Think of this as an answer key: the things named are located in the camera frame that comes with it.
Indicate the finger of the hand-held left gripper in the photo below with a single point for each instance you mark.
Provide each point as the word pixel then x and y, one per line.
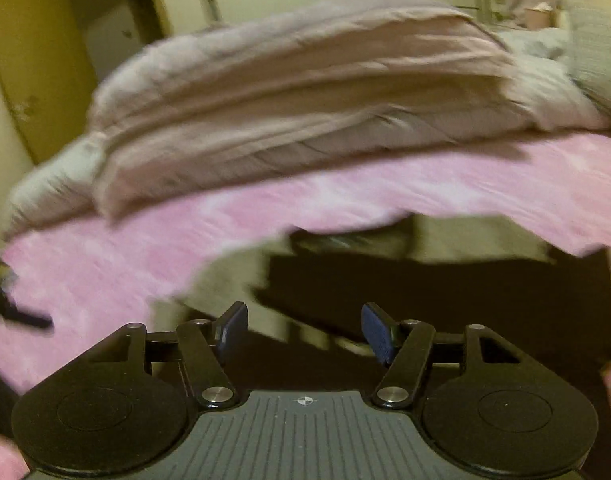
pixel 30 318

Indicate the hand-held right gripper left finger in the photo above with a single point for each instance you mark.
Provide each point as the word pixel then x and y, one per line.
pixel 233 329

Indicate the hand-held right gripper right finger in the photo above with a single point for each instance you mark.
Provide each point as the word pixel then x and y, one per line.
pixel 378 334

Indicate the grey and brown sweater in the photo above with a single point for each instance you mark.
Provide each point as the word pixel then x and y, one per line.
pixel 435 285

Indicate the pink floral blanket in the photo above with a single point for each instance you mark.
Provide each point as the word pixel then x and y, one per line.
pixel 135 260

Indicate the pink quilt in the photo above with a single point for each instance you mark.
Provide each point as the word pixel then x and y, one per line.
pixel 285 110

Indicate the wooden door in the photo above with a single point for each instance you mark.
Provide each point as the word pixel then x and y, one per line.
pixel 35 60

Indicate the white striped quilt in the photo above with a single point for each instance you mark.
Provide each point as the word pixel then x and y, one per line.
pixel 540 85

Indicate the grey ribbed pillow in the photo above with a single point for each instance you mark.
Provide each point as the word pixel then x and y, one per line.
pixel 600 60

